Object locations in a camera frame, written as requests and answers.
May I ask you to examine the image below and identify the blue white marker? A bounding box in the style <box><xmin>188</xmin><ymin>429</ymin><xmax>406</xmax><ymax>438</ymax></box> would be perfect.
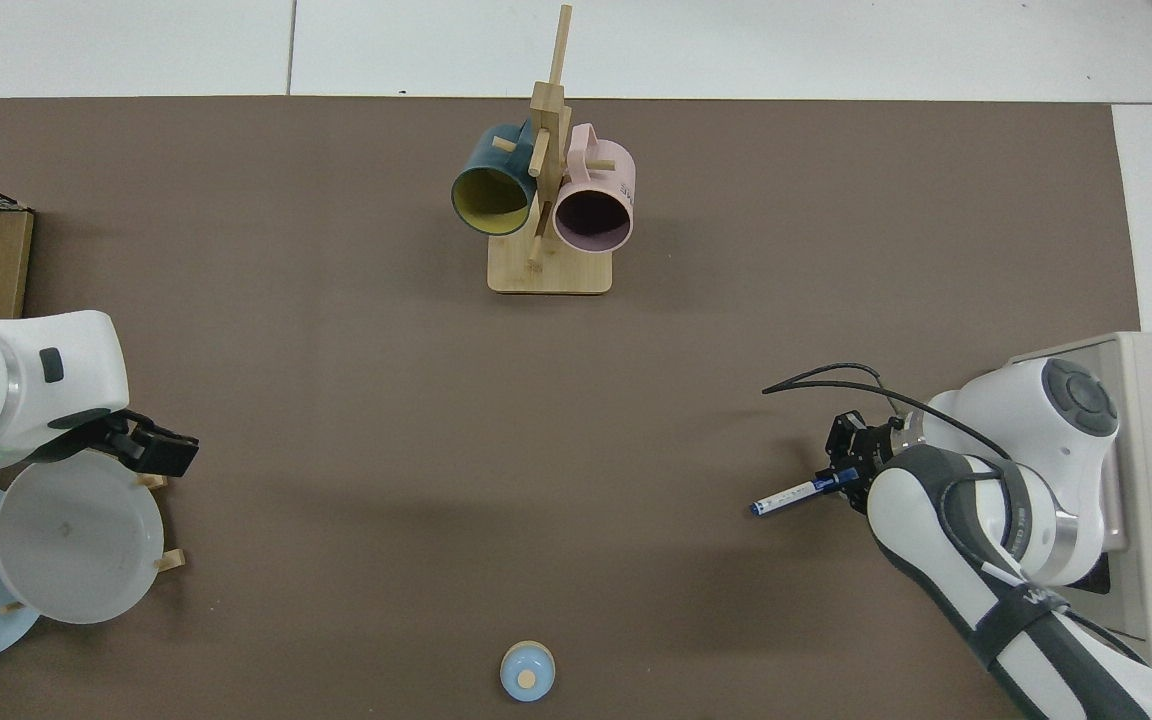
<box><xmin>749</xmin><ymin>468</ymin><xmax>862</xmax><ymax>518</ymax></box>

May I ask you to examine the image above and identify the wooden plate rack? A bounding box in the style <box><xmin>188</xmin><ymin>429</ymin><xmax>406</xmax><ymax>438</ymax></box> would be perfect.
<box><xmin>0</xmin><ymin>470</ymin><xmax>187</xmax><ymax>616</ymax></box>

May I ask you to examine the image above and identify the grey plate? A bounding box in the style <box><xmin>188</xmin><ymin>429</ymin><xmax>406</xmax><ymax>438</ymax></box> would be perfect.
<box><xmin>0</xmin><ymin>452</ymin><xmax>165</xmax><ymax>626</ymax></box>

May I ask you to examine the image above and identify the brown table cloth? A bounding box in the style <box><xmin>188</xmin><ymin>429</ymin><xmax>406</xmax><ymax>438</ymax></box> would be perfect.
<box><xmin>0</xmin><ymin>96</ymin><xmax>1142</xmax><ymax>720</ymax></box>

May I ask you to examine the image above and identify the wooden cup stand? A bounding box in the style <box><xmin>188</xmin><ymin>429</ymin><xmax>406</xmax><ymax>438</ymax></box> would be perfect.
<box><xmin>487</xmin><ymin>5</ymin><xmax>614</xmax><ymax>296</ymax></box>

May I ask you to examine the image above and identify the pink cup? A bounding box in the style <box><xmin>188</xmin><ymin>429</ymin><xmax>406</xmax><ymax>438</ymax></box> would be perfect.
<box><xmin>552</xmin><ymin>123</ymin><xmax>636</xmax><ymax>254</ymax></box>

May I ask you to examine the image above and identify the small blue round thing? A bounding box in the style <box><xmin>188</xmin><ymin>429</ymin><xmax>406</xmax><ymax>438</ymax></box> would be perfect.
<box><xmin>500</xmin><ymin>641</ymin><xmax>557</xmax><ymax>703</ymax></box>

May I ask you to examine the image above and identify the dark teal cup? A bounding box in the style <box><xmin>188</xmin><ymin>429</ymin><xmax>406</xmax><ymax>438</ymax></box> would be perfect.
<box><xmin>451</xmin><ymin>122</ymin><xmax>540</xmax><ymax>238</ymax></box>

